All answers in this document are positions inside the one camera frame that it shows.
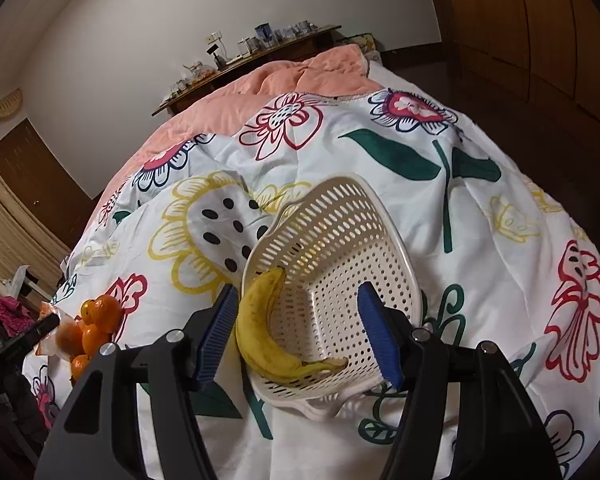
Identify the white perforated plastic basket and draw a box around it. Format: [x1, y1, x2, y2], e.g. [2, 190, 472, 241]
[240, 174, 423, 421]

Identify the brown wooden door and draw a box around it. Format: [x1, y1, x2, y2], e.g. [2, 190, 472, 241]
[0, 117, 101, 251]

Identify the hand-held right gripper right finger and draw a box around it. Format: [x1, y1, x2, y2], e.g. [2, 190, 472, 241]
[356, 282, 563, 480]

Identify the white frame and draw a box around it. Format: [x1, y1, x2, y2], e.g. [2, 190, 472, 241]
[0, 265, 42, 302]

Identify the beige curtain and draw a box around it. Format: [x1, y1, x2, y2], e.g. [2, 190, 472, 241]
[0, 87, 71, 303]

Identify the white floral duvet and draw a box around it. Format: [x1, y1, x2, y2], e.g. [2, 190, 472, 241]
[22, 87, 600, 480]

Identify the yellow banana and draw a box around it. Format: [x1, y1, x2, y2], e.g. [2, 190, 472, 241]
[235, 266, 350, 386]

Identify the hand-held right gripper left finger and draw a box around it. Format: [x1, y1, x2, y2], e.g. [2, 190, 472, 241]
[32, 284, 241, 480]

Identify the wooden headboard shelf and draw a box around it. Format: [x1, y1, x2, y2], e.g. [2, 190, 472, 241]
[151, 25, 343, 117]

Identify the clear plastic bag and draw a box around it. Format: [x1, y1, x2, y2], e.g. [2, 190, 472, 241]
[36, 301, 81, 358]

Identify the red cloth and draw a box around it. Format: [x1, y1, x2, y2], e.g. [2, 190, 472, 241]
[0, 296, 37, 337]

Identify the large orange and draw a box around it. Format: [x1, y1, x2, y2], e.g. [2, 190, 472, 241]
[91, 295, 125, 335]

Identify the pink blanket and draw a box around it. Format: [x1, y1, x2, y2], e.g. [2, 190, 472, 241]
[87, 44, 371, 221]

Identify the dark cloth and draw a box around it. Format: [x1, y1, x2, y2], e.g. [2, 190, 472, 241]
[0, 360, 48, 466]

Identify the wooden wardrobe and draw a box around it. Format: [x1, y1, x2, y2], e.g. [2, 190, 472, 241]
[420, 0, 600, 161]

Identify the white bed sheet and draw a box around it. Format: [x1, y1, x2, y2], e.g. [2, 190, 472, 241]
[367, 60, 422, 94]

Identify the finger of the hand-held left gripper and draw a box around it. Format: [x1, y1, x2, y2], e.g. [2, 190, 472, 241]
[0, 314, 62, 362]

